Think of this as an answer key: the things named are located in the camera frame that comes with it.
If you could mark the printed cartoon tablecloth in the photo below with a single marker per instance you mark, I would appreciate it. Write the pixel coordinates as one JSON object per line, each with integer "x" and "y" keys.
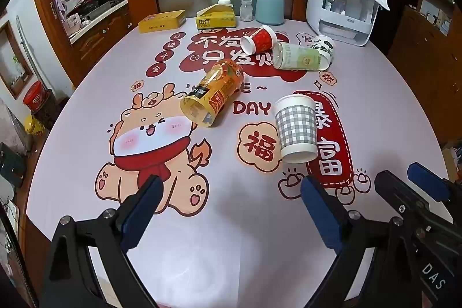
{"x": 231, "y": 214}

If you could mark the white countertop water dispenser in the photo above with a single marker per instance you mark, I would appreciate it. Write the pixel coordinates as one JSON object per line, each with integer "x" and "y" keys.
{"x": 325, "y": 19}

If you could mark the wooden cabinet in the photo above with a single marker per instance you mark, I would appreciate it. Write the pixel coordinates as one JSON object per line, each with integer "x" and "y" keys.
{"x": 422, "y": 37}

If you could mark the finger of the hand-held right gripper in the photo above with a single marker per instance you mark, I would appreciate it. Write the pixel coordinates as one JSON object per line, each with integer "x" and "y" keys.
{"x": 427, "y": 181}
{"x": 397, "y": 190}

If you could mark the yellow flat tin box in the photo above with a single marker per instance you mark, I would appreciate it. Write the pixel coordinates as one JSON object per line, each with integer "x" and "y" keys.
{"x": 162, "y": 21}

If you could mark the green label clear cup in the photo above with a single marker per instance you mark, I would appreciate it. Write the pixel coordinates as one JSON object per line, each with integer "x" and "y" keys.
{"x": 299, "y": 57}

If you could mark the yellow container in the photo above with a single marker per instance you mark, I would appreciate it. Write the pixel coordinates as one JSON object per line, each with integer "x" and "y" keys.
{"x": 33, "y": 124}

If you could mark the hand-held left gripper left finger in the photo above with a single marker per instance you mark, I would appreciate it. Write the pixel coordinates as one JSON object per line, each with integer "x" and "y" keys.
{"x": 139, "y": 219}

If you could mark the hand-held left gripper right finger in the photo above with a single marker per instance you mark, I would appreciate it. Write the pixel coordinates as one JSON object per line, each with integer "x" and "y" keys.
{"x": 319, "y": 214}

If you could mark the grey checkered paper cup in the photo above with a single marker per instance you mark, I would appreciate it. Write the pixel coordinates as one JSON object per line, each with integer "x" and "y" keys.
{"x": 296, "y": 127}

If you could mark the red bucket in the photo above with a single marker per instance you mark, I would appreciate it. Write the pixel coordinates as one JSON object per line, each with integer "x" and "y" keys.
{"x": 33, "y": 97}

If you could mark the white pill bottle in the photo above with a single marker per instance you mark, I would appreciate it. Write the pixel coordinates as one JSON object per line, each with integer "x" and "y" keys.
{"x": 224, "y": 0}

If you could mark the orange clear plastic cup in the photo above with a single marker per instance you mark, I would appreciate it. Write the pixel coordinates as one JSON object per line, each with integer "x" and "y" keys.
{"x": 216, "y": 88}

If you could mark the clear glass jar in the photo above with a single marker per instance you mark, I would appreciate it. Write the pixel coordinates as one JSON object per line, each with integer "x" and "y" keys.
{"x": 246, "y": 10}

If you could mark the red paper cup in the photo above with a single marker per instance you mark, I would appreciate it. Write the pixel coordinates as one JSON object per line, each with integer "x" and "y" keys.
{"x": 261, "y": 39}

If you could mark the wooden framed picture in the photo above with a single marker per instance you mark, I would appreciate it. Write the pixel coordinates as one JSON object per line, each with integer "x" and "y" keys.
{"x": 12, "y": 59}

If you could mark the yellow tissue box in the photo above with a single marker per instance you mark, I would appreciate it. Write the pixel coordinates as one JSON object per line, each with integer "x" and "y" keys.
{"x": 216, "y": 19}

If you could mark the white bamboo print cup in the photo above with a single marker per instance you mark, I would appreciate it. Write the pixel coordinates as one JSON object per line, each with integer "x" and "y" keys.
{"x": 325, "y": 42}

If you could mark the light blue canister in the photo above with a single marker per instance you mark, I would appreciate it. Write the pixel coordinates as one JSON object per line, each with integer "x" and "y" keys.
{"x": 270, "y": 8}

